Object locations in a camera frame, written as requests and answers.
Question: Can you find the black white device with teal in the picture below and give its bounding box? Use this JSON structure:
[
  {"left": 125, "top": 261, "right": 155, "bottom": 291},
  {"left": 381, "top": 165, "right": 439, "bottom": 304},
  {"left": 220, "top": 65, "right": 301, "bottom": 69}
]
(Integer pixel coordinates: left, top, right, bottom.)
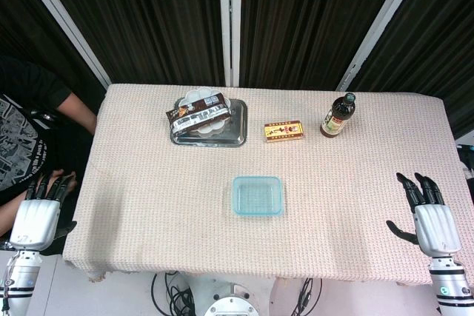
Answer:
[{"left": 455, "top": 141, "right": 474, "bottom": 184}]

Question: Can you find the pink waffle tablecloth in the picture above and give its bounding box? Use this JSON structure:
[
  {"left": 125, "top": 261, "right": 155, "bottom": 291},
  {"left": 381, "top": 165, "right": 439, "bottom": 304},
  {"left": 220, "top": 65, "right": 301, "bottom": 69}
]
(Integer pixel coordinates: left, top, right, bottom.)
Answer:
[{"left": 61, "top": 83, "right": 461, "bottom": 288}]

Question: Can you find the white slanted frame post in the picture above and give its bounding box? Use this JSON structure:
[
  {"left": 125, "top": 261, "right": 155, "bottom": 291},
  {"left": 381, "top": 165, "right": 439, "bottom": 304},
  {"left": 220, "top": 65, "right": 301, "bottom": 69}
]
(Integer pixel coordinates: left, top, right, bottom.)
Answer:
[
  {"left": 13, "top": 0, "right": 112, "bottom": 88},
  {"left": 335, "top": 0, "right": 427, "bottom": 92}
]

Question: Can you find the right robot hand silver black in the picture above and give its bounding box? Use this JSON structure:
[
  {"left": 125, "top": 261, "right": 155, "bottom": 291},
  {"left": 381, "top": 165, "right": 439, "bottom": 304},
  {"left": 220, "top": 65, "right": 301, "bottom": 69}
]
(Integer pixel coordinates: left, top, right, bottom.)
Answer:
[{"left": 386, "top": 172, "right": 463, "bottom": 258}]

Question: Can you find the dark sauce bottle green cap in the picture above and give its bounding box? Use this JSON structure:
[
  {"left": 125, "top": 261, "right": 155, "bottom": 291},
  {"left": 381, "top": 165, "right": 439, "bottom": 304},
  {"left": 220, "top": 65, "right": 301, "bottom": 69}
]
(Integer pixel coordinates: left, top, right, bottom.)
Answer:
[{"left": 320, "top": 92, "right": 357, "bottom": 138}]

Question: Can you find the clear blue-rimmed plastic container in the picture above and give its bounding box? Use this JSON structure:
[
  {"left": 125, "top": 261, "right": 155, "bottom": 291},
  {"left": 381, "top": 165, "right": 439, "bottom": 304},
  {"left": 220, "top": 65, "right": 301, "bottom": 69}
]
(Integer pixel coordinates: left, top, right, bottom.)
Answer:
[{"left": 232, "top": 175, "right": 285, "bottom": 218}]

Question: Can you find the round silver robot base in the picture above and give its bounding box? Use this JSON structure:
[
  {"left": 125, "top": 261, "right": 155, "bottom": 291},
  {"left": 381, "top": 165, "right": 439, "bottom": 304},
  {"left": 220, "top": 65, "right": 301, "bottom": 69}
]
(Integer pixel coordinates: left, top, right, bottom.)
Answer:
[{"left": 203, "top": 282, "right": 258, "bottom": 316}]

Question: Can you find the person in black printed shirt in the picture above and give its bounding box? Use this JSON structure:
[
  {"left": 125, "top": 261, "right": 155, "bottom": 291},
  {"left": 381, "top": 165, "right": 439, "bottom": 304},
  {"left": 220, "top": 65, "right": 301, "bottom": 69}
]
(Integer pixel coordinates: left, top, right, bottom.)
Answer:
[{"left": 0, "top": 55, "right": 99, "bottom": 239}]

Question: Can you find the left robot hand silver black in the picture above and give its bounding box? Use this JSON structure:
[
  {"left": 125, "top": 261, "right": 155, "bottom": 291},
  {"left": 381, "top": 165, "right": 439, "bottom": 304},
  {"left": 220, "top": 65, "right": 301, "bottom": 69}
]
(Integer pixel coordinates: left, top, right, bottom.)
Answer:
[{"left": 9, "top": 173, "right": 78, "bottom": 254}]

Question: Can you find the brown snack packet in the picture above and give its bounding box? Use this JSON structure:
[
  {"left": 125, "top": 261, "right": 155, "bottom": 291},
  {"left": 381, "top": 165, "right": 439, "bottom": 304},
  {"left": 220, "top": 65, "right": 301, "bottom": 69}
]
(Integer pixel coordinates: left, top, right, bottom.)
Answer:
[{"left": 165, "top": 93, "right": 231, "bottom": 136}]

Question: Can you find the black pleated curtain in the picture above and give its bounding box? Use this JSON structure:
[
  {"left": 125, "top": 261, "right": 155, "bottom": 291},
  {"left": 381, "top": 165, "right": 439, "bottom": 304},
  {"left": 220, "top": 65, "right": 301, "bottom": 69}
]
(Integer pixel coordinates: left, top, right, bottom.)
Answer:
[{"left": 0, "top": 0, "right": 474, "bottom": 139}]

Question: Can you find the rectangular metal tray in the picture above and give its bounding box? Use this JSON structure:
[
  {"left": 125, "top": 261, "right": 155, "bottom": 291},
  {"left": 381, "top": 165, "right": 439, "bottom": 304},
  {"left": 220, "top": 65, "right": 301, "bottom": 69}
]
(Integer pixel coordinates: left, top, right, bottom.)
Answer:
[{"left": 170, "top": 97, "right": 248, "bottom": 147}]

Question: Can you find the yellow red small box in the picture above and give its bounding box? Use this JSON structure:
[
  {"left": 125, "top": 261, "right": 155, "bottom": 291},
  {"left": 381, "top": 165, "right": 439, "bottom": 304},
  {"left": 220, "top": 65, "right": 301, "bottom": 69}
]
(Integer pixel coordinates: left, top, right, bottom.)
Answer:
[{"left": 264, "top": 120, "right": 307, "bottom": 144}]

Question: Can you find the white flower-shaped plate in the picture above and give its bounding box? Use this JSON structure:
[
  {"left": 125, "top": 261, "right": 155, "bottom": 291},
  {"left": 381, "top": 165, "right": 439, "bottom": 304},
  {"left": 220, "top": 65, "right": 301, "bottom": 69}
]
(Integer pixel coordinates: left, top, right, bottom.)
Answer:
[{"left": 176, "top": 86, "right": 233, "bottom": 136}]

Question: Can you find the black cable bundle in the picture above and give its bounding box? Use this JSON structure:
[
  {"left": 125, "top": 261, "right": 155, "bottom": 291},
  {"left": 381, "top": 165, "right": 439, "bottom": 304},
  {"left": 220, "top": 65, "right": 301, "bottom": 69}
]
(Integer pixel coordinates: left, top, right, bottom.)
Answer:
[
  {"left": 150, "top": 271, "right": 198, "bottom": 316},
  {"left": 291, "top": 278, "right": 324, "bottom": 316}
]

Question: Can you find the white vertical frame post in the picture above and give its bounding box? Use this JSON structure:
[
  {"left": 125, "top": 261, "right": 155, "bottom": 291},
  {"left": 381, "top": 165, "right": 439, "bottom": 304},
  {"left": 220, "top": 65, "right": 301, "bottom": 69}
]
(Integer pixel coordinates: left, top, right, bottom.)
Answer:
[{"left": 218, "top": 0, "right": 242, "bottom": 87}]

